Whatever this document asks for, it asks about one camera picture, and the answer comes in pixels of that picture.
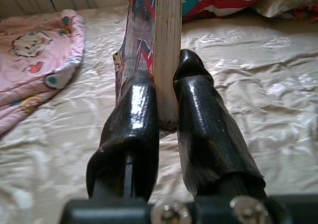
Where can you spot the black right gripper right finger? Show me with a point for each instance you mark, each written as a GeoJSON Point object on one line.
{"type": "Point", "coordinates": [206, 124]}

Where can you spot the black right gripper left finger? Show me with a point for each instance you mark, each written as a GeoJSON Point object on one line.
{"type": "Point", "coordinates": [129, 134]}

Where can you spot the colourful paperback book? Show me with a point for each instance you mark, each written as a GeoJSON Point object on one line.
{"type": "Point", "coordinates": [166, 47]}

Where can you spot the grey floral bed sheet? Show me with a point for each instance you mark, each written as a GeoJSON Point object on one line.
{"type": "Point", "coordinates": [261, 85]}

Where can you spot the pink cartoon blanket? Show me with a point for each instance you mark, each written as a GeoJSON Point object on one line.
{"type": "Point", "coordinates": [32, 60]}

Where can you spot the star and stripes pillow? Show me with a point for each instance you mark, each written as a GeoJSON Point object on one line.
{"type": "Point", "coordinates": [223, 0]}

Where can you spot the red crumpled cloth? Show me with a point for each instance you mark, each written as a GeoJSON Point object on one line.
{"type": "Point", "coordinates": [308, 13]}

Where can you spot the grey floral pillow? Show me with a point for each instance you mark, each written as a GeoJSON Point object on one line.
{"type": "Point", "coordinates": [293, 0]}

